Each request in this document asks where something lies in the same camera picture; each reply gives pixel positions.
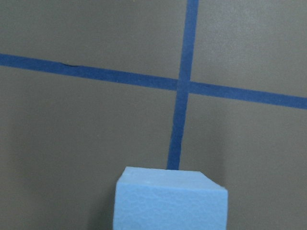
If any light blue foam block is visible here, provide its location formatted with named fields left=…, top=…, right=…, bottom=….
left=113, top=167, right=228, bottom=230

